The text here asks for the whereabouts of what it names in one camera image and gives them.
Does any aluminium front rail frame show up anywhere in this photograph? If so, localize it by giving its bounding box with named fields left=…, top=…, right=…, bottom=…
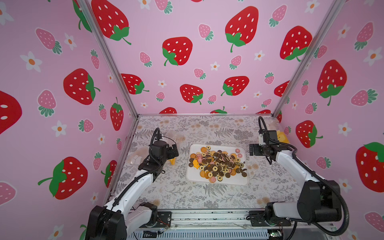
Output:
left=126, top=209, right=333, bottom=240

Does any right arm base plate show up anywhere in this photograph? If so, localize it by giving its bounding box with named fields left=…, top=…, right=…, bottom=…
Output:
left=246, top=210, right=292, bottom=227

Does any white plastic tray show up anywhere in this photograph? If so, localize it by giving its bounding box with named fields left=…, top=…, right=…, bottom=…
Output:
left=186, top=144, right=249, bottom=186

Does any ziploc bag yellow duck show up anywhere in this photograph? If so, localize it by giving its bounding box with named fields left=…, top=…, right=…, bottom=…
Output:
left=162, top=135, right=179, bottom=166

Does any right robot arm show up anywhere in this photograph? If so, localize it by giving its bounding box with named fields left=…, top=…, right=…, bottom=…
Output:
left=250, top=129, right=350, bottom=236

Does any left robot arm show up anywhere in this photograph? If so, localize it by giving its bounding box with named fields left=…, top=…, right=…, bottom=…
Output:
left=84, top=140, right=179, bottom=240

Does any ziploc bag with cookies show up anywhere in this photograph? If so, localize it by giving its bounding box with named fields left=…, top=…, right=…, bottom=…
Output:
left=126, top=147, right=149, bottom=166

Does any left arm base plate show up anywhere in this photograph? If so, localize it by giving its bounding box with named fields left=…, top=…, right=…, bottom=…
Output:
left=142, top=211, right=172, bottom=228

